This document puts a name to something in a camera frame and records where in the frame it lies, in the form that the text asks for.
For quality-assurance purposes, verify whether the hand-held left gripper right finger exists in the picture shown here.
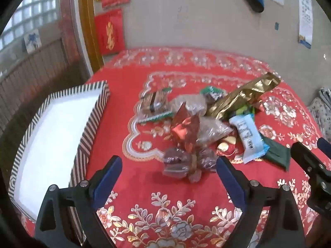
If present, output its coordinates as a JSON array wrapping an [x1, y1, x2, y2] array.
[[216, 156, 307, 248]]

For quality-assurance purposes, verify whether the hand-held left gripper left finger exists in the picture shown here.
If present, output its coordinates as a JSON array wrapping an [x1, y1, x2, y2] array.
[[35, 156, 123, 248]]

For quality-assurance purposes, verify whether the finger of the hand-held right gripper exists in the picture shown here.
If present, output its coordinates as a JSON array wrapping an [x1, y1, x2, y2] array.
[[318, 137, 331, 158], [291, 142, 331, 213]]

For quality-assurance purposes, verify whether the red gold candy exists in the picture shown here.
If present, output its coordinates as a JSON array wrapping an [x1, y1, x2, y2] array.
[[217, 136, 240, 158]]

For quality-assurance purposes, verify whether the dark green packet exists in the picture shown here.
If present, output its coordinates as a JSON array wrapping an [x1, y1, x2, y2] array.
[[260, 134, 291, 172]]

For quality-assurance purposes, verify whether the white blue snack packet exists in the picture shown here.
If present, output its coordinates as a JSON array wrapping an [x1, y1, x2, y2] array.
[[229, 114, 269, 164]]

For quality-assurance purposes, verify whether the clear bag of nuts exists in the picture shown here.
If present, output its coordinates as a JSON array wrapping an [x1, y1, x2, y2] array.
[[169, 94, 233, 146]]

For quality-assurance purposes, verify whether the clear packet of dates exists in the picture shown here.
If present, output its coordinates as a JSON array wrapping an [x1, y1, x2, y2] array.
[[162, 147, 218, 184]]

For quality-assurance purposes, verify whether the red foil packet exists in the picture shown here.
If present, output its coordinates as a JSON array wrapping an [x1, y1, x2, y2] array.
[[170, 102, 201, 149]]

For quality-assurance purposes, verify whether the black stick packet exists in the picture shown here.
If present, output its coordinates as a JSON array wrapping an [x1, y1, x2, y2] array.
[[229, 105, 262, 117]]

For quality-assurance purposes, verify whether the striped cardboard box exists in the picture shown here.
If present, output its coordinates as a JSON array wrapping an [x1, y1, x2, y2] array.
[[8, 81, 111, 221]]

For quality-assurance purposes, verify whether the gold foil bag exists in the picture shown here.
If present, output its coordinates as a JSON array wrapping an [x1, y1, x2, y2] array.
[[207, 72, 282, 120]]

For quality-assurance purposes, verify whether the green sauce cup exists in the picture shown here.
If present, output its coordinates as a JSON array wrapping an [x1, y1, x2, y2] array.
[[200, 86, 224, 101]]

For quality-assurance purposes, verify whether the clear biscuit packet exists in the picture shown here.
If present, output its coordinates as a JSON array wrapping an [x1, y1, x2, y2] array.
[[137, 87, 174, 123]]

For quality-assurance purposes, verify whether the floral fabric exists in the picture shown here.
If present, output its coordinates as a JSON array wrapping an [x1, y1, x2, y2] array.
[[306, 97, 331, 137]]

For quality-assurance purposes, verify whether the red floral tablecloth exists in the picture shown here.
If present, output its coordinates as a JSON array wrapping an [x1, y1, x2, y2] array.
[[21, 47, 331, 248]]

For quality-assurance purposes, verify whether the ribbed metal panel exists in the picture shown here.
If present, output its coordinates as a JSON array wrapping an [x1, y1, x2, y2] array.
[[0, 37, 91, 135]]

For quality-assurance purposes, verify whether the blue flower sticker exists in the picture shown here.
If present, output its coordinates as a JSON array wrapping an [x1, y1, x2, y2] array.
[[24, 29, 42, 52]]

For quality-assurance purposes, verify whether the glass block window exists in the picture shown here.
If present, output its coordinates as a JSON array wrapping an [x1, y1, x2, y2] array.
[[0, 0, 59, 49]]

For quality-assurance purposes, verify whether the wall calendar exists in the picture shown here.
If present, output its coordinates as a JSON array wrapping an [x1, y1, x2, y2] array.
[[296, 0, 314, 49]]

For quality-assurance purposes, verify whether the wooden door frame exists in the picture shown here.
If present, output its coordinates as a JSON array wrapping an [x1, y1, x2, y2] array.
[[78, 0, 104, 71]]

